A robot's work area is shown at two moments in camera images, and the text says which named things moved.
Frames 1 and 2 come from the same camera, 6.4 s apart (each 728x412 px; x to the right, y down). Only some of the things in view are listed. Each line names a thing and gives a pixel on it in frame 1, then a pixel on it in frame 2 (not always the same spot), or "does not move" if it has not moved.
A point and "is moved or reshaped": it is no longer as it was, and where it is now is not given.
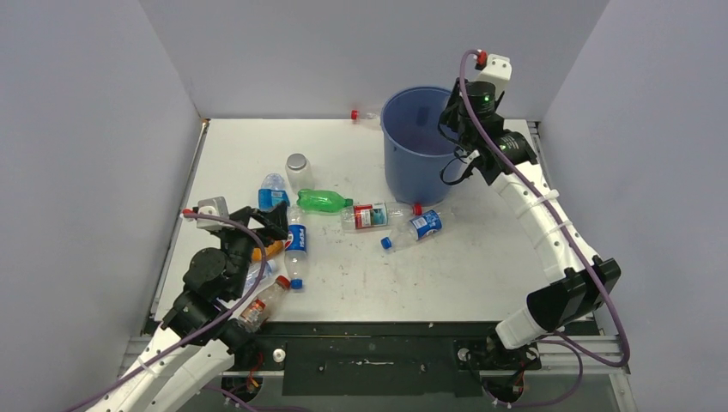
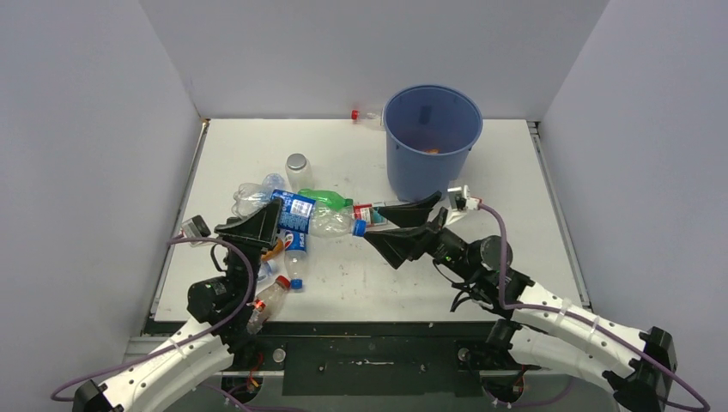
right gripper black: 448,120 → 414,237
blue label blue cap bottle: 417,227 is moved or reshaped
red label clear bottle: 373,215 does not move
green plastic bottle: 322,201 does not move
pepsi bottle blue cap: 296,245 does not move
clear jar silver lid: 300,172 does not move
